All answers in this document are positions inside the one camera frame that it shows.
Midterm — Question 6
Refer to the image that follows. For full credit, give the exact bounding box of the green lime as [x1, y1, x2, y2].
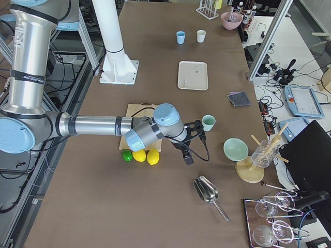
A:
[122, 150, 133, 162]

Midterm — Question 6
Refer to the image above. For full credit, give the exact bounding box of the cream rabbit tray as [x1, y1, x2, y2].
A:
[177, 61, 208, 91]

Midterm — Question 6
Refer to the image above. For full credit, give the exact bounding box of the lower wine glass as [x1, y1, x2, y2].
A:
[252, 220, 310, 247]

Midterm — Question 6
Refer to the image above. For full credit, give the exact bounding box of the yellow lemon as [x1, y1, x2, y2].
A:
[147, 149, 160, 165]
[132, 149, 146, 162]

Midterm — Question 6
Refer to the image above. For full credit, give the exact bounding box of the black laptop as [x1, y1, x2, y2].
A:
[280, 120, 330, 192]

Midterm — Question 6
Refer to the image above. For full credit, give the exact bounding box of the metal scoop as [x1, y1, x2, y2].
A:
[193, 176, 229, 221]

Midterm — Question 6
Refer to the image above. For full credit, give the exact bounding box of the wine glass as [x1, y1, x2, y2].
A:
[255, 191, 304, 218]
[252, 220, 310, 247]

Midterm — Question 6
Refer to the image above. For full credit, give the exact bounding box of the green cup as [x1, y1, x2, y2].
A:
[202, 115, 216, 132]

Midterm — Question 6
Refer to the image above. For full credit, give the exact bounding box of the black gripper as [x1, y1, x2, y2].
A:
[172, 120, 206, 165]

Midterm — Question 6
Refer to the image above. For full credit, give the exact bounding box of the blue teach pendant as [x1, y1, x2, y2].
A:
[284, 85, 325, 119]
[278, 116, 310, 142]

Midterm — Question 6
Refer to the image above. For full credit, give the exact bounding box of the wooden cup tree stand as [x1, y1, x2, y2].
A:
[235, 124, 289, 183]

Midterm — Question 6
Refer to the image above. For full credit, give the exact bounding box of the grey folded cloth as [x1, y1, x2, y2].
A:
[227, 91, 251, 107]

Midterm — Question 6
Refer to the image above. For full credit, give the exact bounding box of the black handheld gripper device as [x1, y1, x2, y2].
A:
[274, 59, 296, 85]

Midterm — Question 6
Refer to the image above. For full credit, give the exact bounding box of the wooden cutting board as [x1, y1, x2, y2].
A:
[119, 103, 162, 152]

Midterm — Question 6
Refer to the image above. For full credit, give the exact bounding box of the pink bowl with ice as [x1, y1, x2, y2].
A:
[221, 12, 243, 30]

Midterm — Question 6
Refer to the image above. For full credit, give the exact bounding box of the mirror tray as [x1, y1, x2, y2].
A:
[243, 192, 310, 247]

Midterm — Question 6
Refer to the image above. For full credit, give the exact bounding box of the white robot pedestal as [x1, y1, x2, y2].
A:
[93, 0, 139, 85]

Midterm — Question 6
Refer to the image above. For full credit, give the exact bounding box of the upper wine glass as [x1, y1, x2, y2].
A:
[255, 191, 304, 218]

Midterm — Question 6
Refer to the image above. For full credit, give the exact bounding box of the white wire rack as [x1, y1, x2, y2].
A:
[196, 0, 222, 20]

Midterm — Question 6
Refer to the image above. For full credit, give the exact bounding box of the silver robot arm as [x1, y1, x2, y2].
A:
[1, 1, 206, 165]

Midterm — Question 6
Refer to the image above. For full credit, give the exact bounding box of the blue cup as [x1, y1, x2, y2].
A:
[176, 31, 186, 44]

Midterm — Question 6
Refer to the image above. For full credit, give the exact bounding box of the clear glass mug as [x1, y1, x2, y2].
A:
[251, 140, 279, 168]

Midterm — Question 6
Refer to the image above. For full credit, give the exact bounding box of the cream cup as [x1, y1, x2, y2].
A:
[197, 29, 206, 43]

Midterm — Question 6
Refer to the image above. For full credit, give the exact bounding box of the green bowl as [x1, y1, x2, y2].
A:
[223, 138, 248, 162]

